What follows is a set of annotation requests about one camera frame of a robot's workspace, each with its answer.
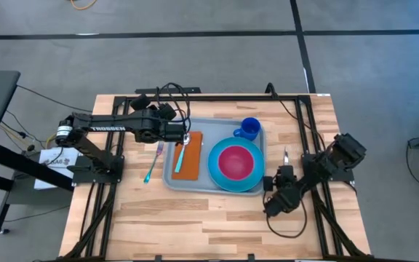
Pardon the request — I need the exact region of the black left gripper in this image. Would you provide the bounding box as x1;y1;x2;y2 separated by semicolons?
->
164;122;192;146

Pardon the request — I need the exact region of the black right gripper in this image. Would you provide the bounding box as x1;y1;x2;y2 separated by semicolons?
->
275;164;298;196

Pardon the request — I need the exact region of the orange cloth napkin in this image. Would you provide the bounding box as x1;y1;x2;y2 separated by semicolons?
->
171;130;204;181

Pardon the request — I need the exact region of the iridescent metal spoon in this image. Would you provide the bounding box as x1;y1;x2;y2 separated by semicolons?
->
174;133;191;174

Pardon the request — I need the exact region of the grey plastic tray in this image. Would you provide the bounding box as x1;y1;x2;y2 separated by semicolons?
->
161;116;268;197

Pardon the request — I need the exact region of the light blue plastic plate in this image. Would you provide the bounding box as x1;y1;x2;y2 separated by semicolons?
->
207;137;266;193

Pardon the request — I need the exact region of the pink plastic bowl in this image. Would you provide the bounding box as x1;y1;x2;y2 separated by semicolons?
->
218;145;255;182

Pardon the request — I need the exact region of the blue plastic cup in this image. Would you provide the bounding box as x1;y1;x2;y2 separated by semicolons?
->
233;116;262;142

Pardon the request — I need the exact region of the iridescent metal fork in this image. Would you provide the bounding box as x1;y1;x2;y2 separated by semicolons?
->
143;140;165;185

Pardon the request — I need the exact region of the black mounting bar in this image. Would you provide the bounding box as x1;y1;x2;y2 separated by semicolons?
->
134;86;202;95

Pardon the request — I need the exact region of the white paper sheet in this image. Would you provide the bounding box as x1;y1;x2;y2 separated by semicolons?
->
33;146;81;191

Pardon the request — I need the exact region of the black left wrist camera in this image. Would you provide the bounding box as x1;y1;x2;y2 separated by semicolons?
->
158;103;177;121

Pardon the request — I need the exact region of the black aluminium table frame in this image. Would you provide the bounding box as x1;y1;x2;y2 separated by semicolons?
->
62;92;369;262

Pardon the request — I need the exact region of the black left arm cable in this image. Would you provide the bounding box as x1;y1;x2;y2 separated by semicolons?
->
156;82;192;134

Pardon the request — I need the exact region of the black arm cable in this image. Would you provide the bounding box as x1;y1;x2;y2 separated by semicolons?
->
263;194;308;239
156;82;192;134

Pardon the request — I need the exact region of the thin black bracket cable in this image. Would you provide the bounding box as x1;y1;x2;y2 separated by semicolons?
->
271;85;327;150

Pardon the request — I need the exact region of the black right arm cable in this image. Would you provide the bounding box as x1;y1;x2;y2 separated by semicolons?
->
263;194;308;239

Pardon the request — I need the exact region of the long black floor cable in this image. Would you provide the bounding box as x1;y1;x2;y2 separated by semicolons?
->
15;84;94;114

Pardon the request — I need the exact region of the yellow floor cable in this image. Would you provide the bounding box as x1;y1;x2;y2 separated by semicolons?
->
70;0;98;11

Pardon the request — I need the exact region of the yellow cable by desk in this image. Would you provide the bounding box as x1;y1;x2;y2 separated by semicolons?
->
0;123;57;150

